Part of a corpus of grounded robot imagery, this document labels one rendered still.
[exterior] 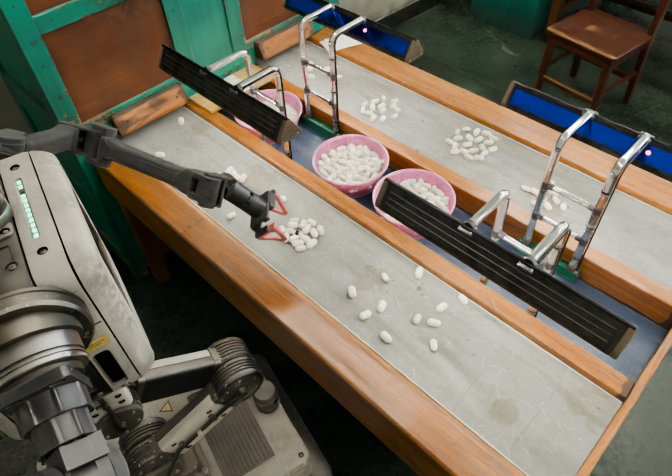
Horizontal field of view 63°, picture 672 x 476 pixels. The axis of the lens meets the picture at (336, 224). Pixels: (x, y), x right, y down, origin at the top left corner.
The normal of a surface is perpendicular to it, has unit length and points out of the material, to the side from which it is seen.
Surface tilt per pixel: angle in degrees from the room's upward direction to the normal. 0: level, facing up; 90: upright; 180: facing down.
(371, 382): 0
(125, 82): 90
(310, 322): 0
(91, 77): 90
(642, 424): 0
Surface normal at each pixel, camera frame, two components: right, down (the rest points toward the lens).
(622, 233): -0.04, -0.68
